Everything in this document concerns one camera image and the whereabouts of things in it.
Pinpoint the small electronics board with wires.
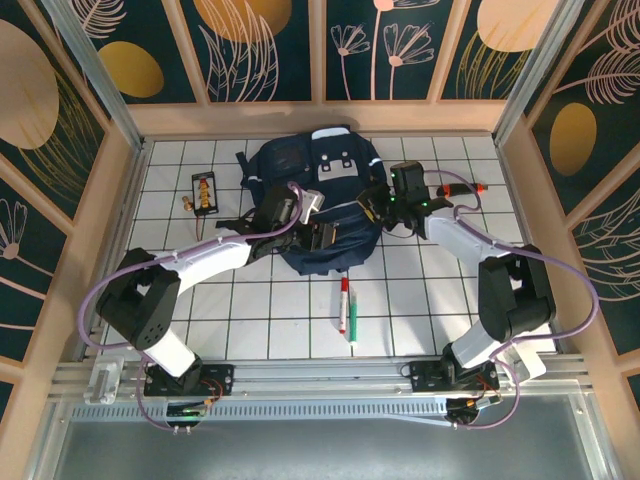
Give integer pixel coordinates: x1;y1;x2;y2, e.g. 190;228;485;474
446;394;502;426
166;399;214;421

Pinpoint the aluminium mounting rail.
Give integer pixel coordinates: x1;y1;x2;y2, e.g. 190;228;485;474
49;353;594;401

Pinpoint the navy blue backpack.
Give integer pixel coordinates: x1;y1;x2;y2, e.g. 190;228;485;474
235;126;385;277

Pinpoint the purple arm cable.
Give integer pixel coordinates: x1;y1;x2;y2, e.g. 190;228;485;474
82;182;314;434
422;168;600;432

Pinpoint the slotted grey cable duct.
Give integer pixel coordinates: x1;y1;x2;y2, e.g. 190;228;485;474
69;402;454;422

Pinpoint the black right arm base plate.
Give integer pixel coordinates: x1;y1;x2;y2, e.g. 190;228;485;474
408;355;501;396

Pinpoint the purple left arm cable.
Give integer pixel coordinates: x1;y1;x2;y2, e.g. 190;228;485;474
82;182;314;434

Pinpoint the red capped white marker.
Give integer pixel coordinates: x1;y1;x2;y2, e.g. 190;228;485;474
337;276;351;335

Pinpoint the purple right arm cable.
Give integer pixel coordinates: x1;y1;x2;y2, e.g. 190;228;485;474
422;168;600;432

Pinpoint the black tray with gold parts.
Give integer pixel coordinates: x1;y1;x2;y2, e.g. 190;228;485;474
190;170;220;218

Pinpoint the white plastic bracket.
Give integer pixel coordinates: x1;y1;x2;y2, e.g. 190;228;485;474
494;344;547;386
83;354;126;405

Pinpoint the grey metal sheet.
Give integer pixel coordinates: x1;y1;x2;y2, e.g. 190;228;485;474
49;394;601;480

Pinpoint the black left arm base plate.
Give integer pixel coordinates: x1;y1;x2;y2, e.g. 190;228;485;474
143;362;235;397

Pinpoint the green marker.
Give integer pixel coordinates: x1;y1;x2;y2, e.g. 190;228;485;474
347;287;360;352

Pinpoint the aluminium corner post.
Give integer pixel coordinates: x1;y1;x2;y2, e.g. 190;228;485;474
42;0;149;154
492;0;581;146

